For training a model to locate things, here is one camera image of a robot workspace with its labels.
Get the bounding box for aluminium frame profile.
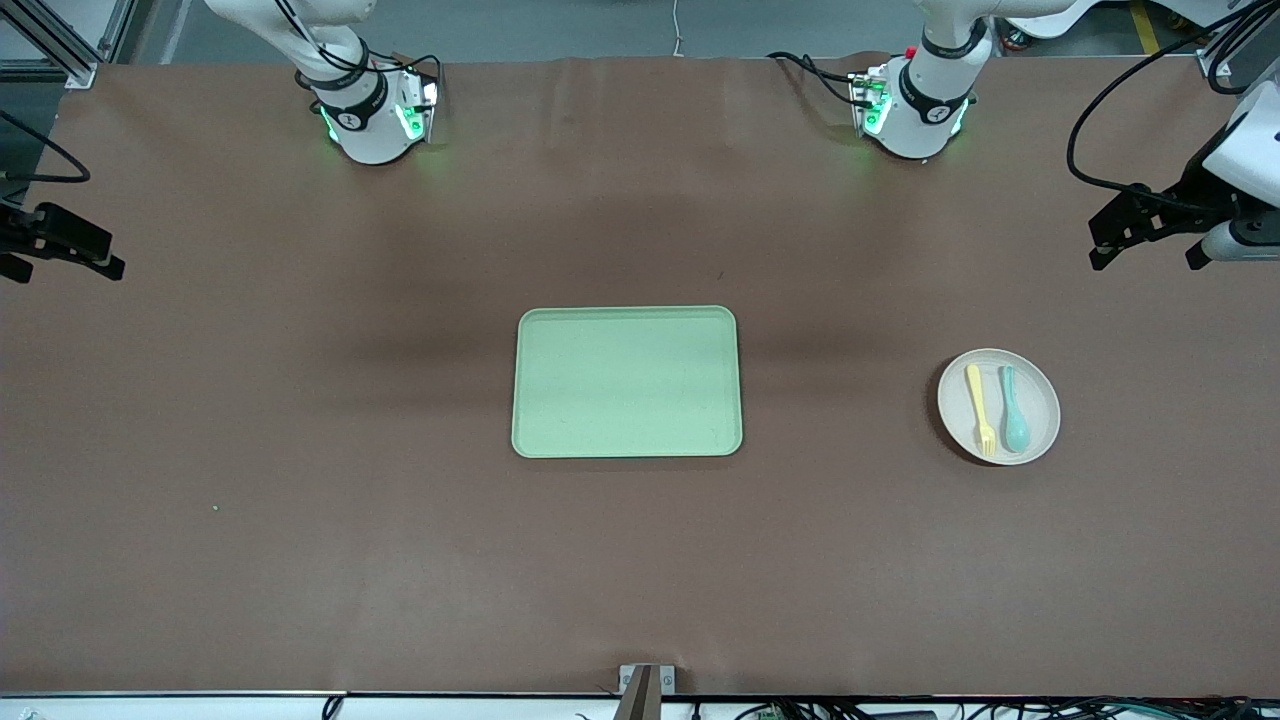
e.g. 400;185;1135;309
0;0;136;89
1195;0;1280;79

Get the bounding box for yellow plastic fork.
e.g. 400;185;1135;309
964;364;999;459

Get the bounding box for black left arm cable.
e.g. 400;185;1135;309
1066;0;1280;211

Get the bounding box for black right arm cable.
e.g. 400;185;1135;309
0;108;92;187

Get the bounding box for white table edge rail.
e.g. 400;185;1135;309
0;690;1280;720

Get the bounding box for small metal bracket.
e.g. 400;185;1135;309
618;664;676;696

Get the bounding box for black base cable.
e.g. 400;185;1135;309
395;53;444;106
768;50;873;107

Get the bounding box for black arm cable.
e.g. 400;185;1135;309
1066;0;1280;211
0;108;92;187

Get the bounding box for light green plastic tray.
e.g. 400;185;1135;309
511;305;744;459

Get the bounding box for beige round plate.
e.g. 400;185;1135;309
937;348;1061;467

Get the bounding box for brown table cover sheet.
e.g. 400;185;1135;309
0;52;1280;699

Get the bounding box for teal plastic spoon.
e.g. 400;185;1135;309
1000;366;1032;453

